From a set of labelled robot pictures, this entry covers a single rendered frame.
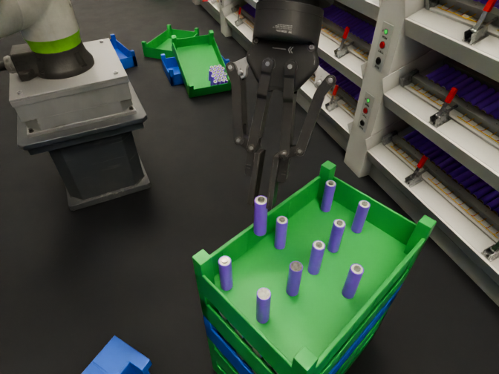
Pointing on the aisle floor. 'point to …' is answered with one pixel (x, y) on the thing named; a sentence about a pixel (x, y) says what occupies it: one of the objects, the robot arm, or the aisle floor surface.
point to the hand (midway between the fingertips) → (265, 179)
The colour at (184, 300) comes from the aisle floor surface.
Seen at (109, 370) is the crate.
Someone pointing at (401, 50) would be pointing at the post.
